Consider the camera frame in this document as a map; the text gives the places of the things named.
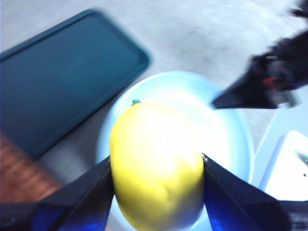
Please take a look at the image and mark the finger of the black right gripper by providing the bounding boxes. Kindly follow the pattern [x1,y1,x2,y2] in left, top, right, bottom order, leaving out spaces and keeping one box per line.
[211,69,279,110]

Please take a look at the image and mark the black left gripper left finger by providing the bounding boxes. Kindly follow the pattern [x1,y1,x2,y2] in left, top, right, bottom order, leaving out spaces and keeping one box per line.
[0,155,114,231]

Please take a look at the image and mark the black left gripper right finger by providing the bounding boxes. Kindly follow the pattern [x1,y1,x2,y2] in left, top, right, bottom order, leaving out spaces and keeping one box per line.
[202,153,292,231]

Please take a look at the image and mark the light blue plate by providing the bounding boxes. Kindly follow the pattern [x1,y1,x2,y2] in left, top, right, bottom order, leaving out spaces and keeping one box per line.
[95,70,255,231]

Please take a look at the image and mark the yellow lemon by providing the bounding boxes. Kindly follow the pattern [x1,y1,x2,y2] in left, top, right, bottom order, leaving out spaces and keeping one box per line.
[109,99,205,231]

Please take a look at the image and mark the brown wicker basket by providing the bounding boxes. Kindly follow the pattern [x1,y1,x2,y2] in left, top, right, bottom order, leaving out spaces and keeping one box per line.
[0,131,64,205]

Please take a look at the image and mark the white equipment box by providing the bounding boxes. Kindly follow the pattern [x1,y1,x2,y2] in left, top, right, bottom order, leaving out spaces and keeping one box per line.
[257,130,308,202]

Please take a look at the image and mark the black tray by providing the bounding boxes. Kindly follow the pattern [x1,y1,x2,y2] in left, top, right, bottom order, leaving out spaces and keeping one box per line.
[0,8,152,161]

